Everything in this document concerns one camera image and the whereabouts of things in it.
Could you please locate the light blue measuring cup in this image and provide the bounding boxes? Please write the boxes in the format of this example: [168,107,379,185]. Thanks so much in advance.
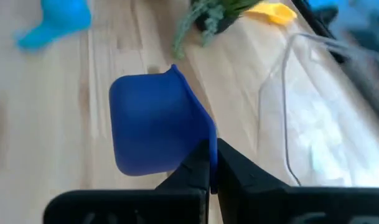
[14,0,93,52]

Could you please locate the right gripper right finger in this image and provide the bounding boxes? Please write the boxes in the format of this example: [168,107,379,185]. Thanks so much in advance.
[217,138,379,224]

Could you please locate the yellow measuring cup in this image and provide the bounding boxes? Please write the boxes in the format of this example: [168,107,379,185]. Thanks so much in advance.
[243,1,298,26]

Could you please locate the clear plastic basket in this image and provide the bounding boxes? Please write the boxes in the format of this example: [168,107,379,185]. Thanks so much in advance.
[257,30,379,187]

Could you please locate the succulent plant in black pot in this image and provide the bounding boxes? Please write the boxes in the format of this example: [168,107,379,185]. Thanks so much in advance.
[172,0,264,60]

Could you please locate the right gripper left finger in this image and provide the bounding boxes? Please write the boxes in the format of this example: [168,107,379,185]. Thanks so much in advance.
[42,139,210,224]

